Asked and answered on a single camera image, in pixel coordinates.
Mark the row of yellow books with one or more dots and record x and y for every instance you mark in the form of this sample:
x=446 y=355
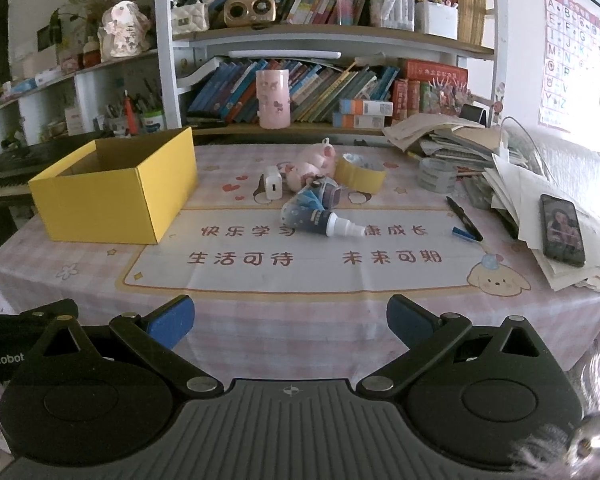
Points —
x=472 y=5

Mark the blue spray bottle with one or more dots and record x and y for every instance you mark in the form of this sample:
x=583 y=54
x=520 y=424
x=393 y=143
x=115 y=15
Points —
x=337 y=225

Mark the white pen box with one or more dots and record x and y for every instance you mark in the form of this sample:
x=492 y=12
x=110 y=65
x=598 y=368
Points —
x=436 y=17

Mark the pink doll figurine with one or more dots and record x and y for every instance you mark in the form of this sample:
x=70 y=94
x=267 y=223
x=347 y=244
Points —
x=125 y=30

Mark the white bar lamp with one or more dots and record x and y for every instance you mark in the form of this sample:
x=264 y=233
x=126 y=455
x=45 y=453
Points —
x=285 y=54

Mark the yellow cardboard box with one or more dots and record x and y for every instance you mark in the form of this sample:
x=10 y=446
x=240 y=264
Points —
x=115 y=195

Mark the red slender tube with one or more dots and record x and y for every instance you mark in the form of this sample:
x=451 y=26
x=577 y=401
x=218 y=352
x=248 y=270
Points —
x=128 y=110

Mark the white red-label carton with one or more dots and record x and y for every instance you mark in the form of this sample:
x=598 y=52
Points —
x=72 y=117

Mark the orange white box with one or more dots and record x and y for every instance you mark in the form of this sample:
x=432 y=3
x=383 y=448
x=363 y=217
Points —
x=357 y=121
x=366 y=107

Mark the pink printed desktop cloth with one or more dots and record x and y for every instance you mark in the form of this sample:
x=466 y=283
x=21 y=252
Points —
x=280 y=280

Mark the clear marker holder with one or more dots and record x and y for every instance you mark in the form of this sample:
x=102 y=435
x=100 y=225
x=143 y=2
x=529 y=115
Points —
x=392 y=10

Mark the red boxed book set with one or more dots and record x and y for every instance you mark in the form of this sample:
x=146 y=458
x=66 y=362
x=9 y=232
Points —
x=435 y=87

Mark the green lid jar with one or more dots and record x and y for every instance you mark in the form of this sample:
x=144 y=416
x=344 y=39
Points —
x=152 y=121

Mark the black smartphone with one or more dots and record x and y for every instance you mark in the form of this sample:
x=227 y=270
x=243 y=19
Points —
x=561 y=227

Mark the gold speaker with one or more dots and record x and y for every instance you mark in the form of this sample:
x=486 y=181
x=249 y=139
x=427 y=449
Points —
x=250 y=10

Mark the alphabet wall poster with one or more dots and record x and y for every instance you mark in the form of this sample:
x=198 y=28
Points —
x=570 y=55

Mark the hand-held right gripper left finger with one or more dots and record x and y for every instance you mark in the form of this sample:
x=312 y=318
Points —
x=172 y=317

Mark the stack of paper booklets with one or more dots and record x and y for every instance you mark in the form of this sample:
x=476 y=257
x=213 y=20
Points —
x=450 y=140

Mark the blue plastic toy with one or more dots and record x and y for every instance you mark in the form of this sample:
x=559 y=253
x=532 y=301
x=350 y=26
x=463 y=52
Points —
x=325 y=191

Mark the grey tape roll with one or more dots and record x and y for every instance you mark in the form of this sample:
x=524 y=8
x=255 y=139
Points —
x=437 y=176

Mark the small blue cap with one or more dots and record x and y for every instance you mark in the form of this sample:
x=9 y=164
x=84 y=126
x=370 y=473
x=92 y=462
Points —
x=462 y=233

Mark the pink cylinder cup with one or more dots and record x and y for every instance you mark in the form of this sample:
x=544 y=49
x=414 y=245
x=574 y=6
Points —
x=274 y=97

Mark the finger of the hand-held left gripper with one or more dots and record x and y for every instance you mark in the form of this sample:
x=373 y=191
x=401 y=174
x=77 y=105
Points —
x=50 y=307

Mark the pink pig plush toy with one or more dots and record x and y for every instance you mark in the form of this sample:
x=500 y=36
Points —
x=310 y=165

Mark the black piano keyboard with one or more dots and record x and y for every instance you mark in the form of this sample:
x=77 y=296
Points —
x=10 y=170

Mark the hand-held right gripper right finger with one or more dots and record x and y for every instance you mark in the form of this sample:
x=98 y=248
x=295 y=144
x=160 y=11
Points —
x=410 y=317

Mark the yellow tape roll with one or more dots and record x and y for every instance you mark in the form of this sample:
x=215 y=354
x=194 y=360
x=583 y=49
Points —
x=360 y=176

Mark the black pen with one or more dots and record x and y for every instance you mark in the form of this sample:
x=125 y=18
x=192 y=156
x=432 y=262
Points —
x=464 y=217

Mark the white bookshelf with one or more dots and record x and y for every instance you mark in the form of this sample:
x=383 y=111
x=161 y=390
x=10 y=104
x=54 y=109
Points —
x=169 y=35

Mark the dried flower bouquet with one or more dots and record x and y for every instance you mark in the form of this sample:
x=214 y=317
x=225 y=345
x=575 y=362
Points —
x=80 y=5

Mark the white pearl handbag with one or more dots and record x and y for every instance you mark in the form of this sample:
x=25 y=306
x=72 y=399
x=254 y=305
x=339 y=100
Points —
x=190 y=12

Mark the pile of white papers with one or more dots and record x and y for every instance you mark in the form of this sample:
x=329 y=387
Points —
x=520 y=195

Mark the white charger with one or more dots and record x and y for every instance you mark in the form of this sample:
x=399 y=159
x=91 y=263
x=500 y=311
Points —
x=272 y=187

